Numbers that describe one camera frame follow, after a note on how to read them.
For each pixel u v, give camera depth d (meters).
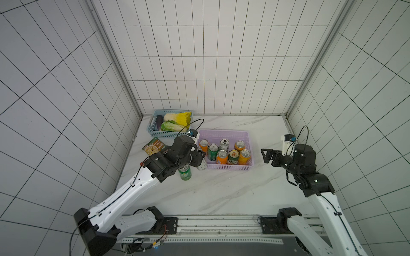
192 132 0.61
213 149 0.88
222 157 0.85
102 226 0.37
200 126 1.09
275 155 0.63
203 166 0.74
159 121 1.09
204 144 0.90
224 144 0.87
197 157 0.61
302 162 0.52
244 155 0.85
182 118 1.06
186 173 0.81
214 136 1.07
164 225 0.72
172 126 1.06
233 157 0.85
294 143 0.61
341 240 0.40
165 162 0.48
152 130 1.09
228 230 0.73
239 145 0.90
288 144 0.64
